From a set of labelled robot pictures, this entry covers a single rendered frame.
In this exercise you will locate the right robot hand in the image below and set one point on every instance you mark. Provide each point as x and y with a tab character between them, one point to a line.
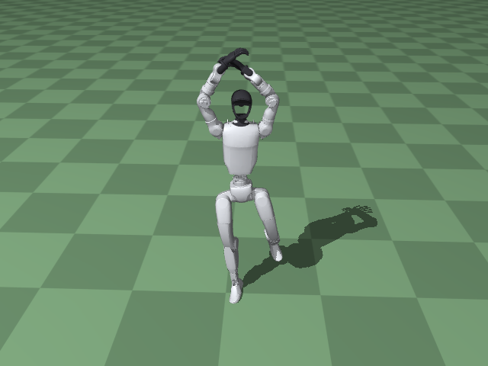
230	57

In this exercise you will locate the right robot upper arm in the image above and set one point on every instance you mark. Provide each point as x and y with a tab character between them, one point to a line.
215	126

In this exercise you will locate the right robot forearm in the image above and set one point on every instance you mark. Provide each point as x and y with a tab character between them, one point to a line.
212	82

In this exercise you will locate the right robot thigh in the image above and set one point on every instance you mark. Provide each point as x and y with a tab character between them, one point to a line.
223	207

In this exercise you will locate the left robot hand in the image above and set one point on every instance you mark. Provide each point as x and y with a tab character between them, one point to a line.
237	64

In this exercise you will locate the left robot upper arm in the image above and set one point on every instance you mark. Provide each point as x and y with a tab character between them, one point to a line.
266	125

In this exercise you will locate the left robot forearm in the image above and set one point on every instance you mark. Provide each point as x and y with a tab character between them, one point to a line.
259	83

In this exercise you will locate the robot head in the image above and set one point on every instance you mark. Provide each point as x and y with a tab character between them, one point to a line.
241	98

